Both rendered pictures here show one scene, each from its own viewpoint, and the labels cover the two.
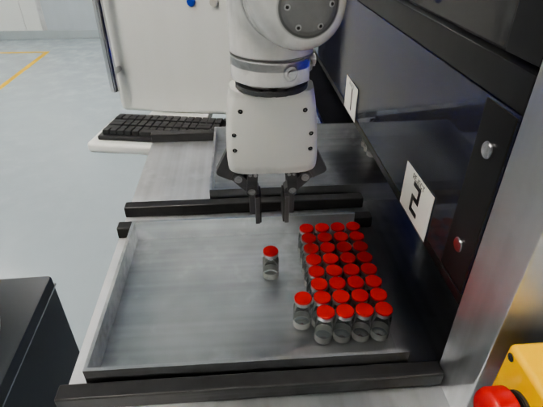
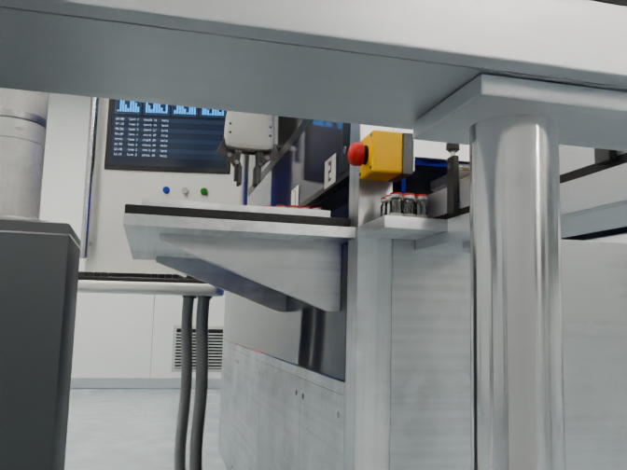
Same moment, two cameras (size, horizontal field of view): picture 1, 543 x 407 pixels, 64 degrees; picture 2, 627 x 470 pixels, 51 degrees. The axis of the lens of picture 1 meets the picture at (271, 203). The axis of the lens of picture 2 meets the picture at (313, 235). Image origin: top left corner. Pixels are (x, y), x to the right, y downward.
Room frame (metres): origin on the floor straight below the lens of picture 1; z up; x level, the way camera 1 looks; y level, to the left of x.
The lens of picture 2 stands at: (-0.88, 0.08, 0.72)
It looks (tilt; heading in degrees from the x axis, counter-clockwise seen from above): 7 degrees up; 350
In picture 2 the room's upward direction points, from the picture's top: 2 degrees clockwise
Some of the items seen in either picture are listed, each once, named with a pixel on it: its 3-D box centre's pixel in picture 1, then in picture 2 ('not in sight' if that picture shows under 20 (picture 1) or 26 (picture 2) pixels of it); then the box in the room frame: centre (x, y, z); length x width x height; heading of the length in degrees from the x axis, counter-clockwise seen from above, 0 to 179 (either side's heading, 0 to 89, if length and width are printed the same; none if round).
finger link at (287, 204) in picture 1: (295, 193); (261, 171); (0.45, -0.03, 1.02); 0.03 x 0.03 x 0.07; 4
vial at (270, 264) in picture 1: (271, 263); not in sight; (0.45, 0.00, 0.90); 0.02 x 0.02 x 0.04
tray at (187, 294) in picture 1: (247, 284); (230, 224); (0.42, 0.03, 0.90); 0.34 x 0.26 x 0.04; 94
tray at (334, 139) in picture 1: (299, 159); not in sight; (0.76, -0.06, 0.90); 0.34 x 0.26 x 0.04; 94
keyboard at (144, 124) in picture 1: (178, 128); (144, 278); (1.09, 0.25, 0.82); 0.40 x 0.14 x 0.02; 83
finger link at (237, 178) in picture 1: (247, 195); (233, 169); (0.45, 0.03, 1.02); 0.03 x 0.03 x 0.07; 4
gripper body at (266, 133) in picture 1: (271, 122); (249, 125); (0.45, 0.00, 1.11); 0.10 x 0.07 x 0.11; 94
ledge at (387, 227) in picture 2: not in sight; (410, 228); (0.17, -0.26, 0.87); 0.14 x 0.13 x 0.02; 94
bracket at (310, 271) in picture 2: not in sight; (251, 273); (0.34, -0.01, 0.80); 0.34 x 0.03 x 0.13; 94
